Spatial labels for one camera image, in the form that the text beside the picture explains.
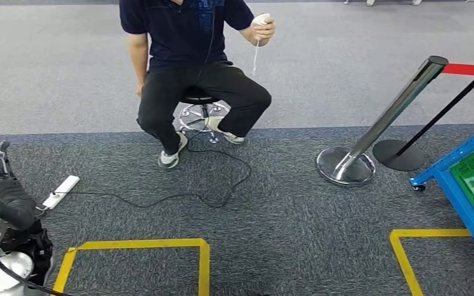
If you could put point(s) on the blue metal shelf rack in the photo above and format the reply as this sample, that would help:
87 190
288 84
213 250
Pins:
462 204

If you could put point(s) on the black pole with round base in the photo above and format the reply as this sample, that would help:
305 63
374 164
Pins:
398 157

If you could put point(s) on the yellow floor tape square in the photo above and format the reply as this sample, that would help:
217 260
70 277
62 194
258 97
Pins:
139 244

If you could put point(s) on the seated person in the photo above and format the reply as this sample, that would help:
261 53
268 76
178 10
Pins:
184 32

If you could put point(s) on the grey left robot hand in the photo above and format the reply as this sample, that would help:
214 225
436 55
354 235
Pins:
10 200

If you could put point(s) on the chrome stanchion with base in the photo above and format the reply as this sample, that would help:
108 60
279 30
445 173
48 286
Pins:
392 110

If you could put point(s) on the white power strip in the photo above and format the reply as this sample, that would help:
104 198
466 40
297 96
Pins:
61 192

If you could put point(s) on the black stool with chrome base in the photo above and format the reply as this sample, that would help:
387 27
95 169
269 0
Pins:
198 99

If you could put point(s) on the red barrier belt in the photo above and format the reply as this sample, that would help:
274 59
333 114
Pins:
470 70

